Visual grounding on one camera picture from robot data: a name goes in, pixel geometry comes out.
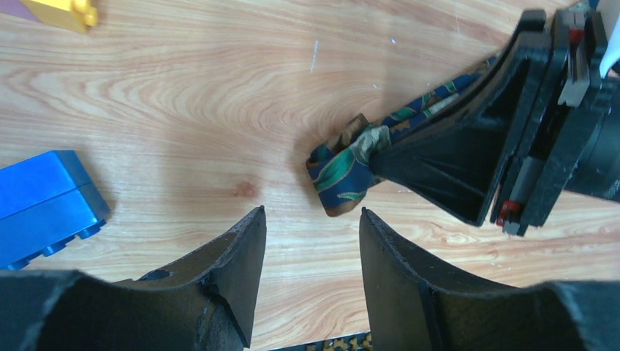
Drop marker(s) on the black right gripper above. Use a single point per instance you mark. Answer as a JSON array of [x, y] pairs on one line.
[[456, 156]]

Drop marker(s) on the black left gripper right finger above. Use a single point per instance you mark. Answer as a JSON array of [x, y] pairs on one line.
[[417, 301]]

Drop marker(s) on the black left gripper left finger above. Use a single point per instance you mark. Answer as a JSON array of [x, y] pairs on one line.
[[204, 300]]

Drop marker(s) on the dark patterned necktie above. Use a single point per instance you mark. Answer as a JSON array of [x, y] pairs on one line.
[[340, 168]]

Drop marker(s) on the blue toy block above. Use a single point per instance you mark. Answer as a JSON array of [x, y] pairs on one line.
[[47, 201]]

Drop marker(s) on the colourful toy blocks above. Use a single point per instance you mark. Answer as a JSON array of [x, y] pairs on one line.
[[74, 15]]

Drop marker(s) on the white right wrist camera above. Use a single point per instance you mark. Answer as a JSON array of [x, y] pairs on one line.
[[609, 10]]

